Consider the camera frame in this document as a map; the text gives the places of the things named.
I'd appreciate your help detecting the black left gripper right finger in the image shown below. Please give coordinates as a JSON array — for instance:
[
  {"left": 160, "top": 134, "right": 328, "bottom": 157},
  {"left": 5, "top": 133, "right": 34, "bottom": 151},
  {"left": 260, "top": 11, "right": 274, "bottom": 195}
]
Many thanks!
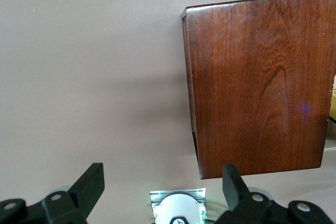
[{"left": 215, "top": 163, "right": 334, "bottom": 224}]

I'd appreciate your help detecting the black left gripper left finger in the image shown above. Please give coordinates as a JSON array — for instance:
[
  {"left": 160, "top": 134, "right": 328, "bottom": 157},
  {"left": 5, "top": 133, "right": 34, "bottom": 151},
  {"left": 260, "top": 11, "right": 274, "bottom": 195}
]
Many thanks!
[{"left": 0, "top": 163, "right": 106, "bottom": 224}]

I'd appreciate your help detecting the yellow cube block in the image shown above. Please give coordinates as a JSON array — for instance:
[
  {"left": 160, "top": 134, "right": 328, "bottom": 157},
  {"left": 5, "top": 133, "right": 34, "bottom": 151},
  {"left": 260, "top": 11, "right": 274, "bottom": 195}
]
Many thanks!
[{"left": 329, "top": 89, "right": 336, "bottom": 120}]

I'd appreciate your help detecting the dark wooden cabinet box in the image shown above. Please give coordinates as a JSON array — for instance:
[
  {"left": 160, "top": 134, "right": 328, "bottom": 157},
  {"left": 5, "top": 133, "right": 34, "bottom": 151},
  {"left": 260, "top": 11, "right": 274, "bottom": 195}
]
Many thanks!
[{"left": 181, "top": 0, "right": 336, "bottom": 180}]

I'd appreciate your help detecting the brown paper table cover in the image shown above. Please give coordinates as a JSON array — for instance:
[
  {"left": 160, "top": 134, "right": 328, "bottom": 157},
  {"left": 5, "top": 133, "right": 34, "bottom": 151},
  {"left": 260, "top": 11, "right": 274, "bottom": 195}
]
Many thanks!
[{"left": 0, "top": 0, "right": 336, "bottom": 224}]

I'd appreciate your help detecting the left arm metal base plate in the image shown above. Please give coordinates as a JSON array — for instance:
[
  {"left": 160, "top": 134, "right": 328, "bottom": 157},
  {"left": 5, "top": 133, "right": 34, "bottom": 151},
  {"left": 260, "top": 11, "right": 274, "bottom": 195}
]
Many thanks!
[{"left": 149, "top": 186, "right": 208, "bottom": 224}]

